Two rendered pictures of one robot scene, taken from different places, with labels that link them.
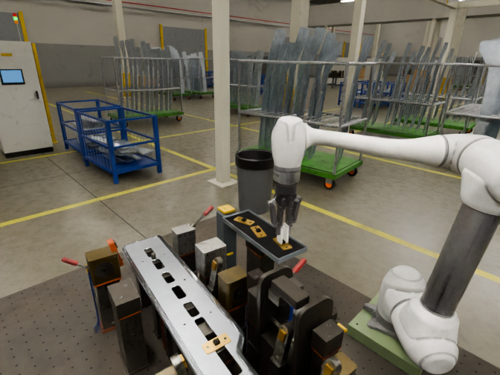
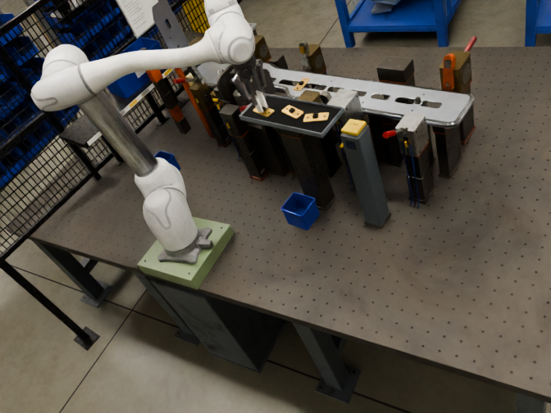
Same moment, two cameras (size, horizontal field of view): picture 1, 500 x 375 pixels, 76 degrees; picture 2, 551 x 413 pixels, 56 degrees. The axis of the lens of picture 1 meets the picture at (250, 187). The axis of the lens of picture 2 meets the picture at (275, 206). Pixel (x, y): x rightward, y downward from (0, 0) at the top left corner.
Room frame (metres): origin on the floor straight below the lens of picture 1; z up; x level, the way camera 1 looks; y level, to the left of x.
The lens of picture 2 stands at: (2.59, -0.23, 2.21)
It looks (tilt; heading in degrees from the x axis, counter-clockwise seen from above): 43 degrees down; 180
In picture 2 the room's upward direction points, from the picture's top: 25 degrees counter-clockwise
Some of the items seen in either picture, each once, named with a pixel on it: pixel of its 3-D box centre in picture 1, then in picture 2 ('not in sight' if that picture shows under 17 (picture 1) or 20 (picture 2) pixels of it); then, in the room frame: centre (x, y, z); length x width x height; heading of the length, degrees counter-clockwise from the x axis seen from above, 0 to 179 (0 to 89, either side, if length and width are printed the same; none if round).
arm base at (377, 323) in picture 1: (390, 315); (187, 241); (1.06, -0.61, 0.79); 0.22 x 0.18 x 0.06; 54
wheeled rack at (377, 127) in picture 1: (395, 102); not in sight; (7.79, -3.41, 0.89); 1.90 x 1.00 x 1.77; 47
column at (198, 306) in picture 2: not in sight; (225, 301); (1.05, -0.62, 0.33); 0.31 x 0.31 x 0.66; 44
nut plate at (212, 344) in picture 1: (216, 341); (301, 83); (0.70, 0.09, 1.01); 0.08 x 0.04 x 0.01; 126
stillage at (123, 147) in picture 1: (118, 141); not in sight; (5.15, 2.18, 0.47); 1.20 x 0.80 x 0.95; 46
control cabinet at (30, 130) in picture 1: (12, 87); not in sight; (6.06, 4.38, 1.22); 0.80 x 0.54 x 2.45; 134
